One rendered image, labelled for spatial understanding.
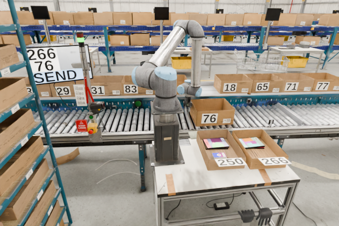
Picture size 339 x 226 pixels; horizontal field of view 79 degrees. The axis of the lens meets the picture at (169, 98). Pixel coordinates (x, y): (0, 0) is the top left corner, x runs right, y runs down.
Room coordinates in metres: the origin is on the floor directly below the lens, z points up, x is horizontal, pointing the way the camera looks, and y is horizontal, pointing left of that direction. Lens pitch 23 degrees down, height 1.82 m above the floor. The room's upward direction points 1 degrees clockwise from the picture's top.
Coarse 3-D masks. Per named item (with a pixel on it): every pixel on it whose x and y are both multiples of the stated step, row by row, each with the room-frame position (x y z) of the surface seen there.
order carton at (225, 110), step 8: (192, 104) 1.95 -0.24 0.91; (200, 104) 2.07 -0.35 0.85; (208, 104) 2.08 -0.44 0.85; (216, 104) 2.09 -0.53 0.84; (224, 104) 2.07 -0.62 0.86; (192, 112) 1.93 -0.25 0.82; (200, 112) 1.77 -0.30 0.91; (208, 112) 1.78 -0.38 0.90; (216, 112) 1.79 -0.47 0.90; (224, 112) 1.80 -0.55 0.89; (232, 112) 1.82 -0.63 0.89; (200, 120) 1.77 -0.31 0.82; (232, 120) 1.82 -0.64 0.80
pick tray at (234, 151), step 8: (200, 136) 1.53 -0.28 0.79; (208, 136) 1.54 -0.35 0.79; (216, 136) 1.55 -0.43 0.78; (224, 136) 1.56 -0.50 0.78; (232, 136) 1.45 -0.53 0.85; (200, 144) 1.38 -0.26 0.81; (232, 144) 1.43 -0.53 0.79; (208, 152) 1.35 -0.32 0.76; (216, 152) 1.35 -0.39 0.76; (224, 152) 1.35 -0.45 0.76; (232, 152) 1.35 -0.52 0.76; (240, 152) 1.28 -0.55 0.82; (208, 160) 1.16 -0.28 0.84; (208, 168) 1.16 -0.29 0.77; (216, 168) 1.16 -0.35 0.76; (224, 168) 1.17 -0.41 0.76; (232, 168) 1.17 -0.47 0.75
